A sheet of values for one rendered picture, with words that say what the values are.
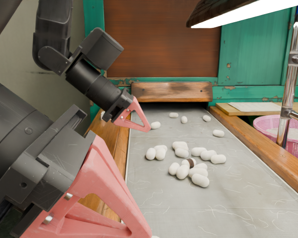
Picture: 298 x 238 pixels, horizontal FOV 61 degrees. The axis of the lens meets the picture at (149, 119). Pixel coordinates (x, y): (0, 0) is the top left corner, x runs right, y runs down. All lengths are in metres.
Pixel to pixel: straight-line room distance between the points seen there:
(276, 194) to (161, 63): 0.64
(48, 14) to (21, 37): 1.39
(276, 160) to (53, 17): 0.51
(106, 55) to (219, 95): 0.61
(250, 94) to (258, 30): 0.24
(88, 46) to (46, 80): 1.36
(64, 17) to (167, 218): 0.38
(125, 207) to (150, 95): 0.77
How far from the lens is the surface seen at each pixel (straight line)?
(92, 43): 0.52
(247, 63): 1.06
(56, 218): 0.18
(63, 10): 0.51
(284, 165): 0.56
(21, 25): 1.90
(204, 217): 0.42
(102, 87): 0.52
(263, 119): 0.90
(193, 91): 0.95
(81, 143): 0.16
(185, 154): 0.58
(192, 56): 0.99
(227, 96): 1.04
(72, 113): 0.19
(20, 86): 1.93
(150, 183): 0.49
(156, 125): 0.78
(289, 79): 0.65
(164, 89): 0.93
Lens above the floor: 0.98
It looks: 16 degrees down
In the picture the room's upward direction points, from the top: straight up
